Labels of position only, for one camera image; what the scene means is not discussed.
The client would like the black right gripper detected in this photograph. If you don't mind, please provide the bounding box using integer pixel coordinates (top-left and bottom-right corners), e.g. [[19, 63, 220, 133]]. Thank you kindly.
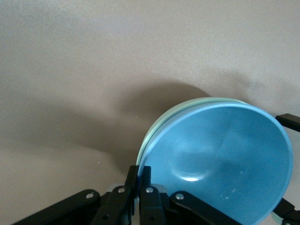
[[271, 197, 300, 225]]

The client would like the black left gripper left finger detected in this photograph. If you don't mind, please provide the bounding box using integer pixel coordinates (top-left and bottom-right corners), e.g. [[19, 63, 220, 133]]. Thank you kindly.
[[14, 165, 139, 225]]

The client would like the blue bowl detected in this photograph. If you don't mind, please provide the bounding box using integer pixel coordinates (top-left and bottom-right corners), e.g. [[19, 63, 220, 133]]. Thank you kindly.
[[136, 103, 293, 225]]

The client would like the pale green bowl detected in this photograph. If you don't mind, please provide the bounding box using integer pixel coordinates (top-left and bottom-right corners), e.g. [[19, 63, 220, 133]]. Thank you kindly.
[[135, 97, 248, 167]]

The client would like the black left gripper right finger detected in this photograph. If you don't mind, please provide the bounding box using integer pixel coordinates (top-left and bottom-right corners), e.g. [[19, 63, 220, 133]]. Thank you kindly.
[[139, 165, 240, 225]]

